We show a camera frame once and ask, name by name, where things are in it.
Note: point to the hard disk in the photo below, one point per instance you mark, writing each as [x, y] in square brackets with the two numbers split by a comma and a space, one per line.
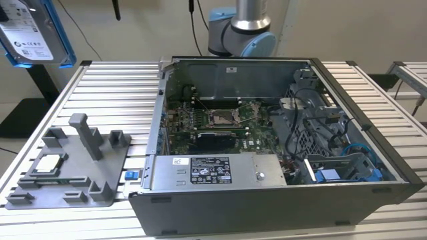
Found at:
[29, 35]

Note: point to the green RAM stick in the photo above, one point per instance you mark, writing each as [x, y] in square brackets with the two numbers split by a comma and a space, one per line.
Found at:
[56, 180]

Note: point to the grey parts rack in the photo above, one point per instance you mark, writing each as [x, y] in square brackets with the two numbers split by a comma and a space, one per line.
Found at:
[76, 175]

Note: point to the aluminium slatted side table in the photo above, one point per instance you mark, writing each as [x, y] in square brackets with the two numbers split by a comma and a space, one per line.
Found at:
[414, 72]

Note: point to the grey metal disk bay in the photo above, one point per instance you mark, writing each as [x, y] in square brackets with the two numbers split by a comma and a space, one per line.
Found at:
[333, 160]

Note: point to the black monitor stand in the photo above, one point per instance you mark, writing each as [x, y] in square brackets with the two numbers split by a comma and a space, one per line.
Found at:
[23, 115]

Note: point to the grey power supply unit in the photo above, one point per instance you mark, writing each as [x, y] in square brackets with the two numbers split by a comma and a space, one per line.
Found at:
[213, 172]

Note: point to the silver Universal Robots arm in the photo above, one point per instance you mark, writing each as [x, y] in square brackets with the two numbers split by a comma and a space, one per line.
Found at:
[247, 27]

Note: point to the black graphics card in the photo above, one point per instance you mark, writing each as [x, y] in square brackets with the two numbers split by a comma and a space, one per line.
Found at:
[215, 140]

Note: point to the CPU socket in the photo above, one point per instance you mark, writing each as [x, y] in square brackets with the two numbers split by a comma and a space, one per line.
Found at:
[223, 118]

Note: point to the thin metal locking lever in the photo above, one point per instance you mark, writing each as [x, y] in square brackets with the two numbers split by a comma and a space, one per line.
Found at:
[203, 104]

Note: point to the blue case latch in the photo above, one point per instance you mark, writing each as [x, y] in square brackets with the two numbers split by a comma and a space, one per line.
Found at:
[131, 175]

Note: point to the RAM slot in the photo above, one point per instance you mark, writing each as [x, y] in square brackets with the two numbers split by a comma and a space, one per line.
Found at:
[216, 102]

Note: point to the blue carrier in bay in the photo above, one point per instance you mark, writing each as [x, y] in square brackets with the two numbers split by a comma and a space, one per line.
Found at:
[333, 175]

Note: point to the silver CPU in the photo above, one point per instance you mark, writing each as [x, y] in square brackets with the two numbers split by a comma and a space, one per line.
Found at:
[49, 163]

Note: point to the open black PC case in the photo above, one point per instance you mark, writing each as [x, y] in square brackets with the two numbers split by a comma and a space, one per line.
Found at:
[267, 207]

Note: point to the green motherboard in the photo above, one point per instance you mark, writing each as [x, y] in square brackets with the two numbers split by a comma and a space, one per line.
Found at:
[256, 140]

